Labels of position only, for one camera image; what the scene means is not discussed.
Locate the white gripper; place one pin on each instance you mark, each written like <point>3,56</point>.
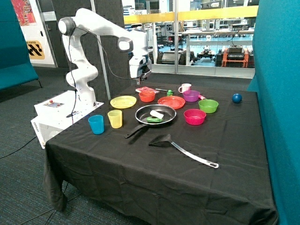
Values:
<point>140,68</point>

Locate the white toy vegetable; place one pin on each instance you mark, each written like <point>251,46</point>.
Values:
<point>156,114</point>

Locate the green toy vegetable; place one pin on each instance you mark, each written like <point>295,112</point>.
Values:
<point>153,120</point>

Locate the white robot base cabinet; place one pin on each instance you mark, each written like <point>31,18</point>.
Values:
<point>58,113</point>

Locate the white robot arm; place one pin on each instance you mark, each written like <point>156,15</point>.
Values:
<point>86,21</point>

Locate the pink packet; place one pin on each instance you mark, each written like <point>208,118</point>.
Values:
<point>139,90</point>

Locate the orange plastic bowl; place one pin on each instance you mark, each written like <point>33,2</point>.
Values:
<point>147,96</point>

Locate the yellow plastic plate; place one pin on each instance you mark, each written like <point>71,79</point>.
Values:
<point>123,102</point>

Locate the small green toy bottle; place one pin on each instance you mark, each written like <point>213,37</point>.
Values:
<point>169,93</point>

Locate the black frying pan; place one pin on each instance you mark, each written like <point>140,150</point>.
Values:
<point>142,113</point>

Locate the orange plastic plate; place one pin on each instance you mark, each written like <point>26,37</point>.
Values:
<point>174,102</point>

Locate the yellow plastic cup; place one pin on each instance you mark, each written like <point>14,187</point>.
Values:
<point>115,118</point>

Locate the pink white mug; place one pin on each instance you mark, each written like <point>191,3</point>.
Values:
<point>184,87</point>

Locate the purple plastic bowl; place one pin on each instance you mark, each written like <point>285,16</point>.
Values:
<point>191,95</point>

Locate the blue plastic cup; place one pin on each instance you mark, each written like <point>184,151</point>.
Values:
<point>96,123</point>

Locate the pink plastic bowl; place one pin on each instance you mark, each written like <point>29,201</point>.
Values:
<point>194,117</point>

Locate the black slotted spatula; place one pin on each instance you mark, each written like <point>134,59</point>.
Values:
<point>161,139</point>

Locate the green plastic bowl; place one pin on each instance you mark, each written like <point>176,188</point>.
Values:
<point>208,105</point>

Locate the black tablecloth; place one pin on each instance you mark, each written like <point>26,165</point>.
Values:
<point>161,185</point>

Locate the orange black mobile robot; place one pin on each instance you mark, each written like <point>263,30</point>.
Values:
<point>235,56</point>

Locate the blue ball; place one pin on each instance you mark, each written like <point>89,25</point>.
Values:
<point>237,98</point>

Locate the yellow black sign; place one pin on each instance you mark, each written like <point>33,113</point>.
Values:
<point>35,50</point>

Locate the teal sofa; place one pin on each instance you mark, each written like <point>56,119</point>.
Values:
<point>15,65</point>

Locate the teal partition panel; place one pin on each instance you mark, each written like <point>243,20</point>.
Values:
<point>276,45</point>

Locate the colourful wall poster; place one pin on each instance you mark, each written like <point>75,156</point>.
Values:
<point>24,12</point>

